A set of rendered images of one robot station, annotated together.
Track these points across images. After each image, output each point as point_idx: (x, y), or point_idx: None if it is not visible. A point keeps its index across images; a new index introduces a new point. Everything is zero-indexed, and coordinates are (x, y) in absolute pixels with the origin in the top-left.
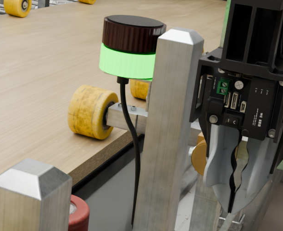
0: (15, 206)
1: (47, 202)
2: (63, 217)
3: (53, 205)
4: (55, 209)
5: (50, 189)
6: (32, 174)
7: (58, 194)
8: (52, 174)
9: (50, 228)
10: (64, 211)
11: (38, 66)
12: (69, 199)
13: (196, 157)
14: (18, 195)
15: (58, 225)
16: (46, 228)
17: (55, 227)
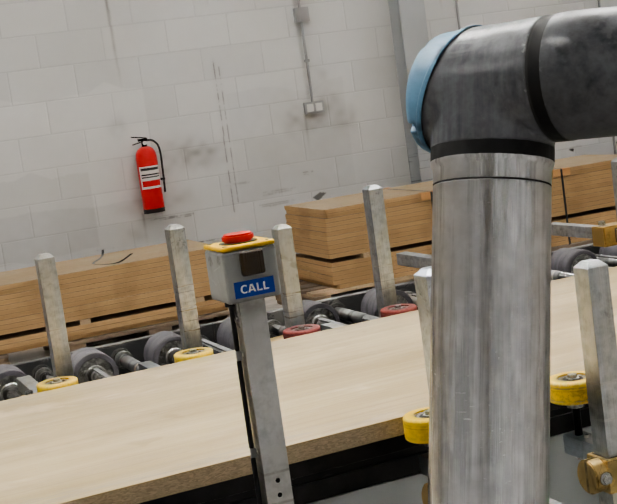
0: (581, 274)
1: (591, 271)
2: (604, 281)
3: (596, 273)
4: (598, 276)
5: (593, 266)
6: (587, 261)
7: (598, 269)
8: (596, 262)
9: (596, 283)
10: (605, 279)
11: None
12: (607, 274)
13: None
14: (581, 269)
15: (602, 284)
16: (593, 282)
17: (600, 284)
